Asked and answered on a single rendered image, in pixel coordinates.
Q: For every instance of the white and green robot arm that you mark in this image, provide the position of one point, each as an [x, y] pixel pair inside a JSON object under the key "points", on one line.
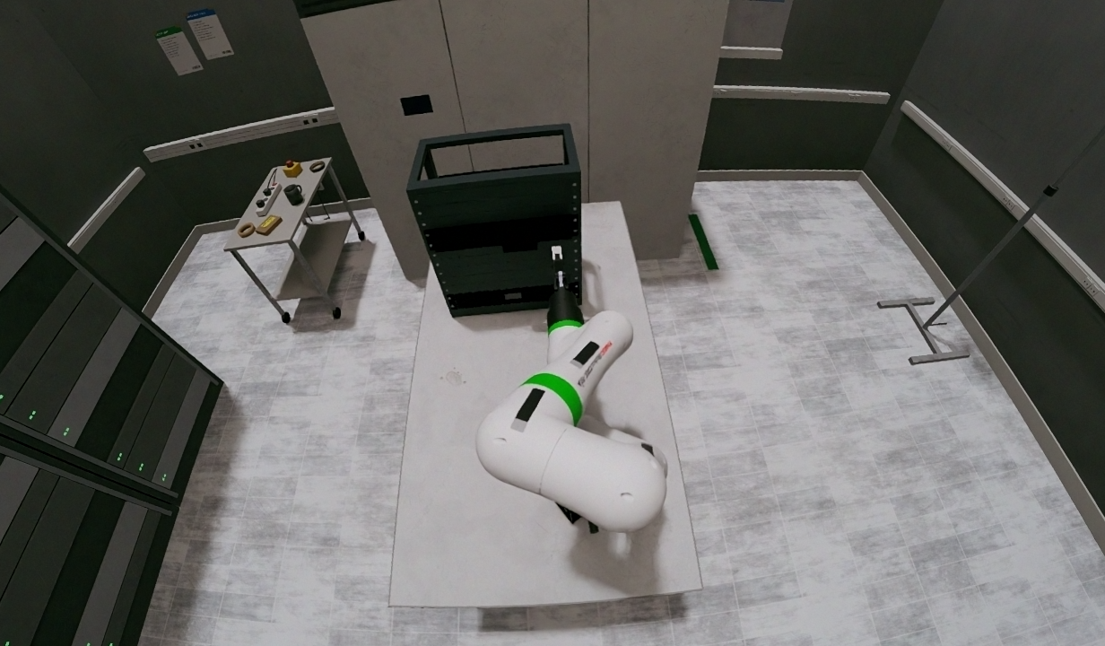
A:
{"points": [[523, 441]]}

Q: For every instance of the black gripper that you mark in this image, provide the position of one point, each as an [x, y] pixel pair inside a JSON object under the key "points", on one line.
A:
{"points": [[561, 293]]}

